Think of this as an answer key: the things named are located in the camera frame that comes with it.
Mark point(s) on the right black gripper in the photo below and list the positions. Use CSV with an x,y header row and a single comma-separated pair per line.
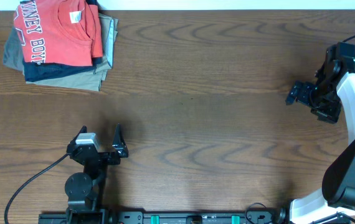
x,y
331,114

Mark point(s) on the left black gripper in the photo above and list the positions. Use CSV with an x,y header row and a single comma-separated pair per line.
x,y
119,147

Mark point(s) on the red t-shirt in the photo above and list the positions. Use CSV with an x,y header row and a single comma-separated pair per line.
x,y
59,34

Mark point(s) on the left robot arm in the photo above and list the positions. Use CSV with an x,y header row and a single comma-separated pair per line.
x,y
85,189

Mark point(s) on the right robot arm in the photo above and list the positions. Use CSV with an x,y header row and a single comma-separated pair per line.
x,y
334,202

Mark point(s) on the khaki folded garment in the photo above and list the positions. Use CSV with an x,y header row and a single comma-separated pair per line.
x,y
91,80

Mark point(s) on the navy folded shirt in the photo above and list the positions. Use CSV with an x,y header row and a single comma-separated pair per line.
x,y
53,71

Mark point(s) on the grey folded garment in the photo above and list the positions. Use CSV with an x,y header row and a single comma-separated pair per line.
x,y
12,55

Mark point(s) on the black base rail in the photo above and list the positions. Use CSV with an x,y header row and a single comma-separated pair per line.
x,y
252,216

